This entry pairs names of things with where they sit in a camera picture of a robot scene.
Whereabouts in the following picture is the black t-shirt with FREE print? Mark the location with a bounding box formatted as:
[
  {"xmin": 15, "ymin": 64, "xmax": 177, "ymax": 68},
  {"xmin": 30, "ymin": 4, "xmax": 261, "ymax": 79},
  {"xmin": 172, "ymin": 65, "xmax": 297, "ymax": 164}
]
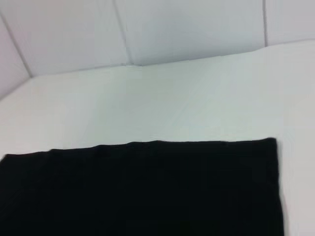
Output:
[{"xmin": 0, "ymin": 137, "xmax": 285, "ymax": 236}]

